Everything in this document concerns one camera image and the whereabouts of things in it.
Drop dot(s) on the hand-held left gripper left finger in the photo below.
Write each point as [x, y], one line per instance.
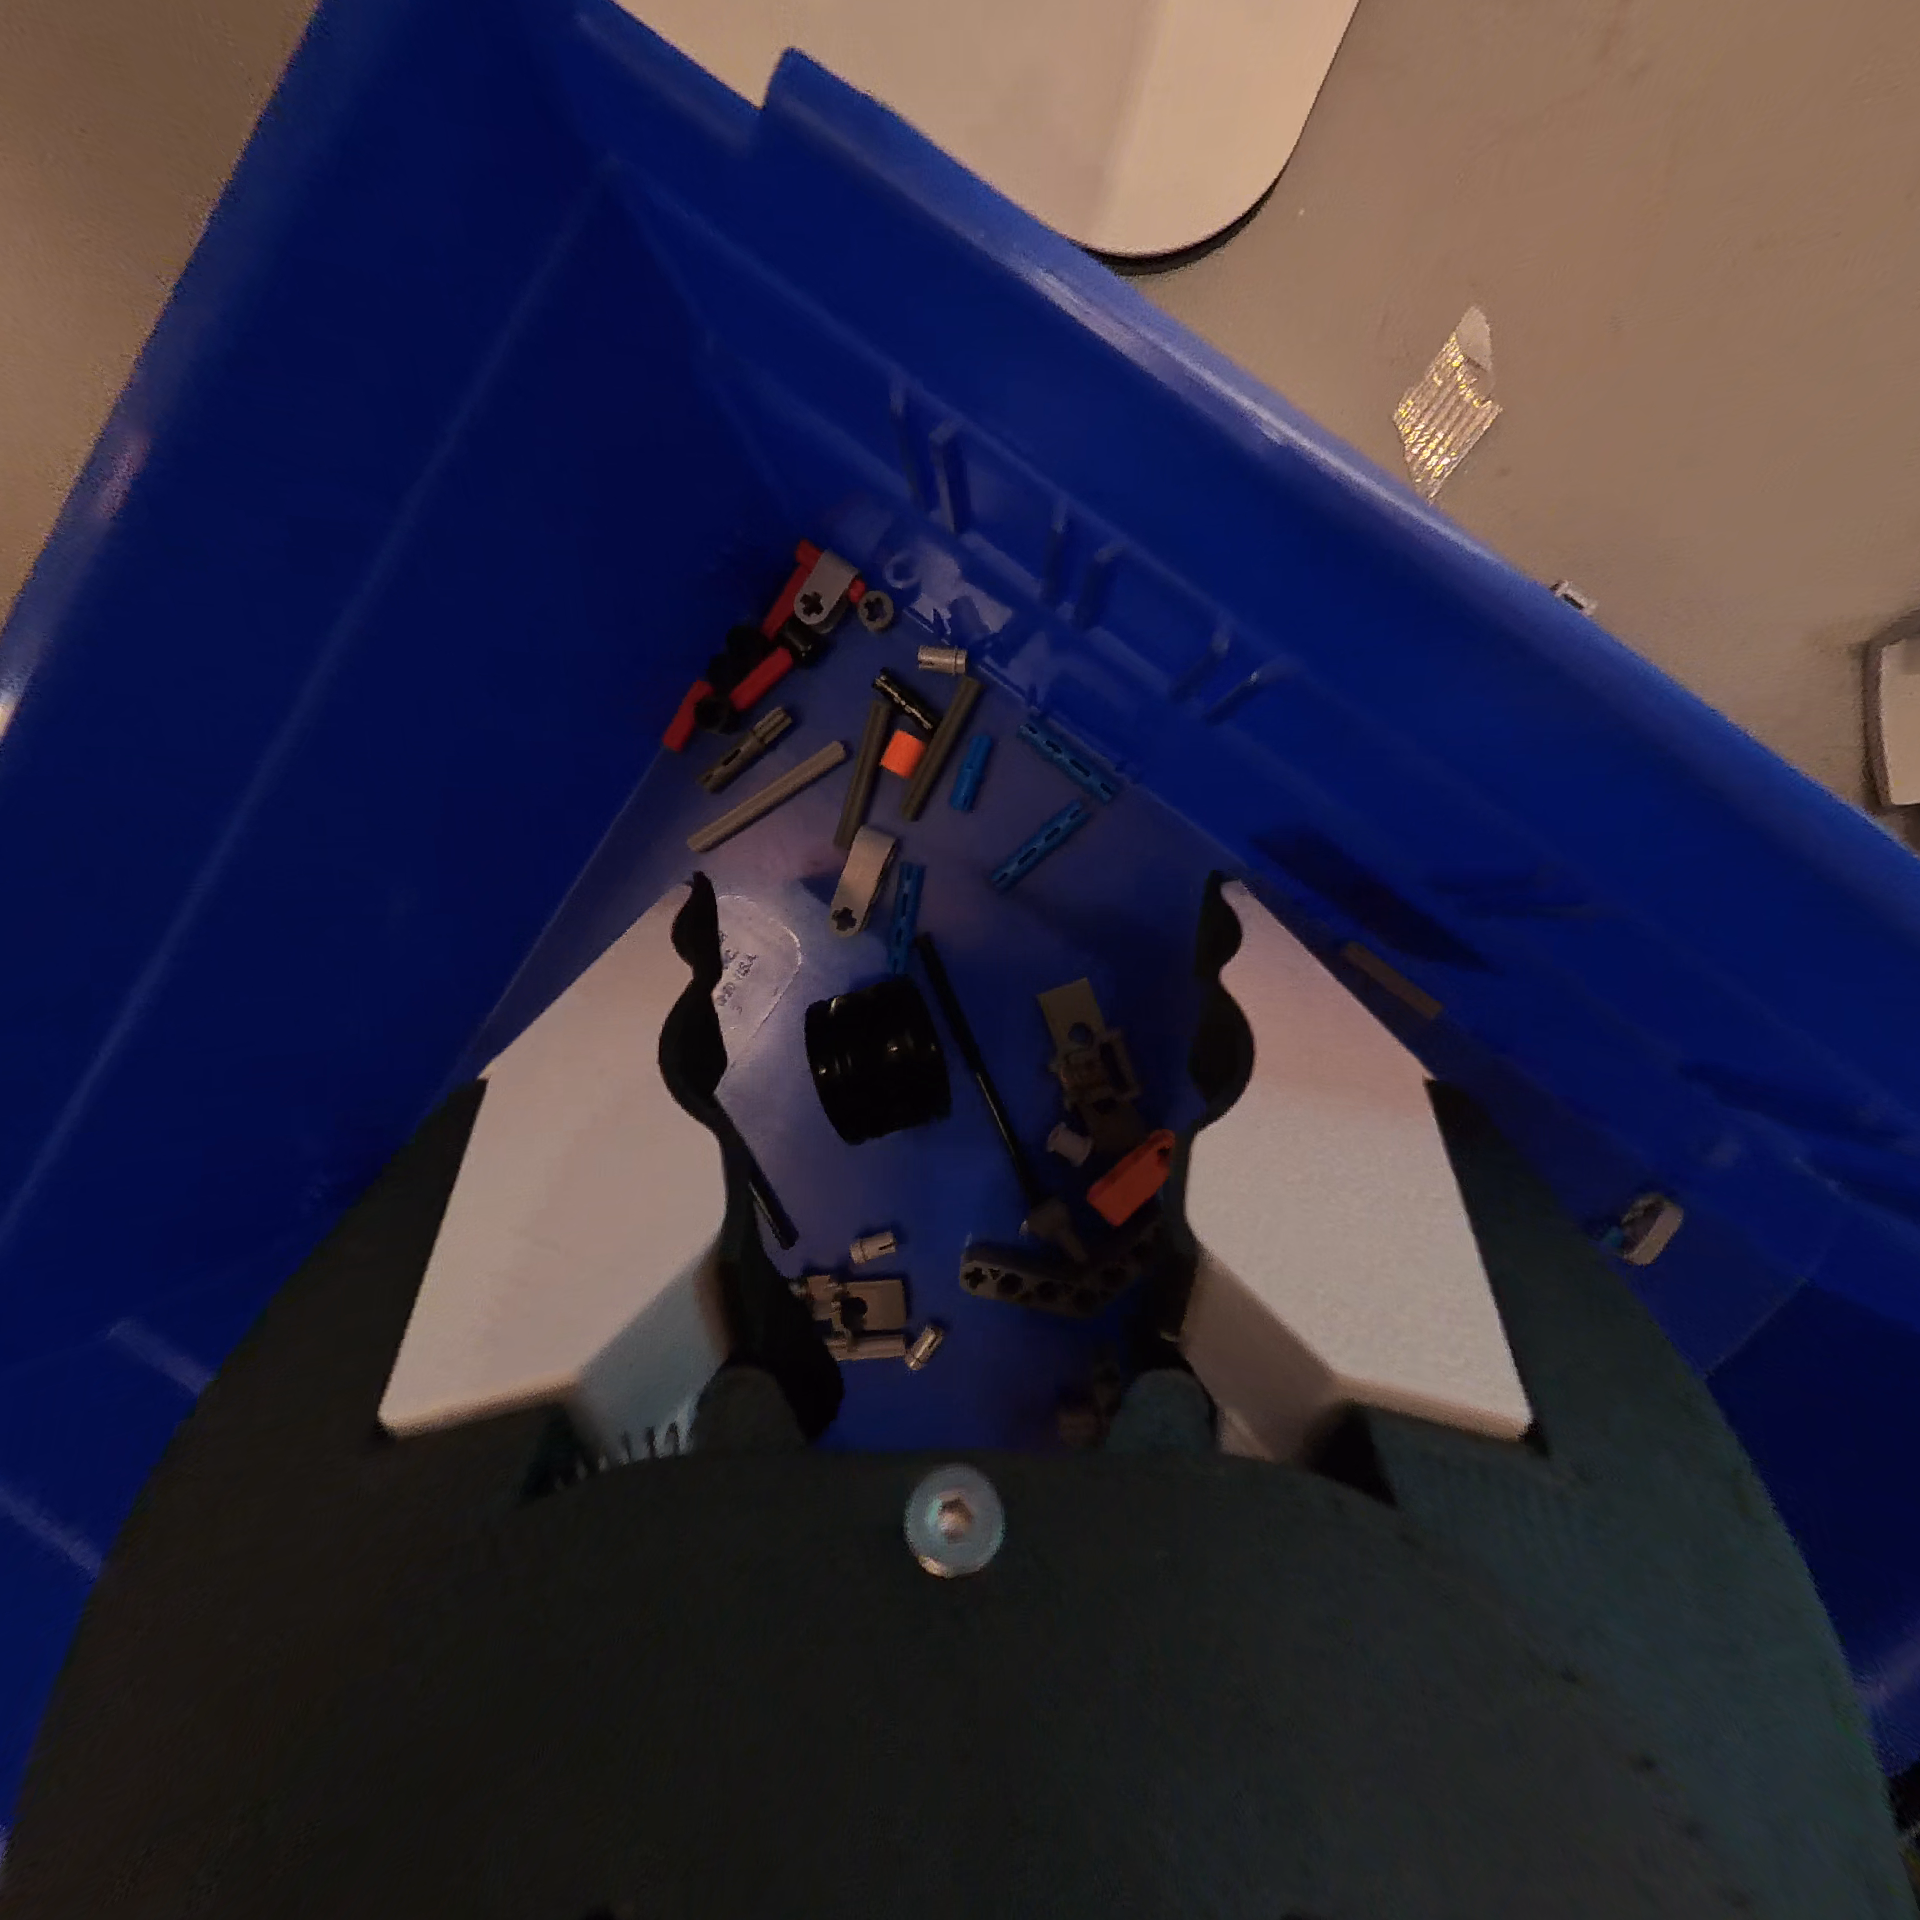
[555, 1200]

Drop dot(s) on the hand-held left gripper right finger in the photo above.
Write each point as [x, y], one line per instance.
[1349, 1200]

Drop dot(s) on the blue plastic bin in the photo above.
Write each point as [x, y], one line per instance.
[375, 597]

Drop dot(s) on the orange connector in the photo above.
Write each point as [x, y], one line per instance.
[1131, 1172]

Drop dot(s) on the dark grey beam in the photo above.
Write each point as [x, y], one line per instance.
[1060, 1277]

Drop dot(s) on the black rubber tyre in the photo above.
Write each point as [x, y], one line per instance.
[876, 1060]

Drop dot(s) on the thin black axle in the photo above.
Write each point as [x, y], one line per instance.
[976, 1066]

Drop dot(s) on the light grey thin connector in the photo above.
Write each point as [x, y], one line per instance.
[863, 877]

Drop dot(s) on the blue thin beam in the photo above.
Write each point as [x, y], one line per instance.
[1067, 760]
[1042, 842]

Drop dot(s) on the dark grey pin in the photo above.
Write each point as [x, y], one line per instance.
[745, 749]

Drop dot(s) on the dark grey axle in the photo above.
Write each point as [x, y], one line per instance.
[942, 746]
[863, 771]

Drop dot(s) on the red and black linkage assembly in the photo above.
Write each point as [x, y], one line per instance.
[747, 673]

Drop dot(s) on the orange bush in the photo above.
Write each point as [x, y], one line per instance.
[898, 751]

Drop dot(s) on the black pin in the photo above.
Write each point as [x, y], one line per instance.
[905, 697]

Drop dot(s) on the grey curved panel piece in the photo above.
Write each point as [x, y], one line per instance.
[1891, 719]

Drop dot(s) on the clear plastic scrap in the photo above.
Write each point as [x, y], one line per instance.
[1447, 404]

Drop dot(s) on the white book stand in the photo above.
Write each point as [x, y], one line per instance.
[1170, 135]

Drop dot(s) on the dark grey frame connector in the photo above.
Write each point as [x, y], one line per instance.
[1089, 1060]

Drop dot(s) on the grey frame piece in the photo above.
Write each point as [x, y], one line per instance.
[852, 1315]

